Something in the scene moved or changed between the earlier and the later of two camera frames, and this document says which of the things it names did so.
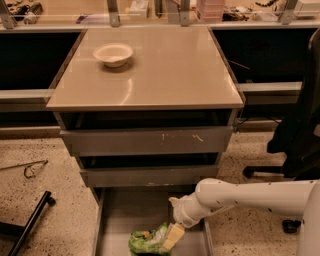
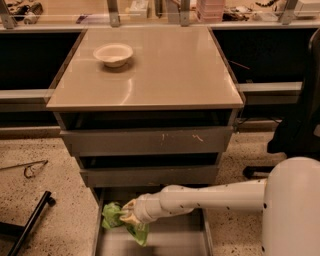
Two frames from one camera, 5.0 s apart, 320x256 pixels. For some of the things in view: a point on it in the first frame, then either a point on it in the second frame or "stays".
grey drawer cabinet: x=150 y=112 stays
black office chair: x=298 y=135 stays
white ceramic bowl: x=113 y=55 stays
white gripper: x=182 y=212 to x=145 y=209
